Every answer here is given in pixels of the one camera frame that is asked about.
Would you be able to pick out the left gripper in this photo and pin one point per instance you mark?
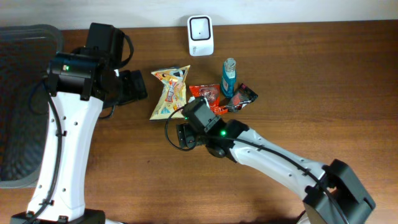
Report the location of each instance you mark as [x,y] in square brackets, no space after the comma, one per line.
[135,87]

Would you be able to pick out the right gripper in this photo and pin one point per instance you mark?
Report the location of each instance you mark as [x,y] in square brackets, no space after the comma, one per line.
[186,132]

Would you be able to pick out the yellow snack bag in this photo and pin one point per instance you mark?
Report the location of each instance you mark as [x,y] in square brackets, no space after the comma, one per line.
[174,91]

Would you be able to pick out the black red snack packet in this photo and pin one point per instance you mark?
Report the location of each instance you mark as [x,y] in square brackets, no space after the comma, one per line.
[242,97]

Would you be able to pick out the blue mouthwash bottle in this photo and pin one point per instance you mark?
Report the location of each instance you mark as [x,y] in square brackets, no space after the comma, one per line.
[228,77]

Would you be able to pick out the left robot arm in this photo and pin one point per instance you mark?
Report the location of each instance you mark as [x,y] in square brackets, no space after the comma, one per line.
[78,87]

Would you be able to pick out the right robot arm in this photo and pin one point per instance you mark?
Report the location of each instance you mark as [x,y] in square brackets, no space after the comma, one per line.
[330,193]

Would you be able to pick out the white barcode scanner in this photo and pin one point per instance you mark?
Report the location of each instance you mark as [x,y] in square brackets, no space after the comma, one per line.
[200,35]

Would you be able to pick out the grey plastic mesh basket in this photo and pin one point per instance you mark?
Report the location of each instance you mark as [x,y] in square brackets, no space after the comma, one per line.
[25,55]

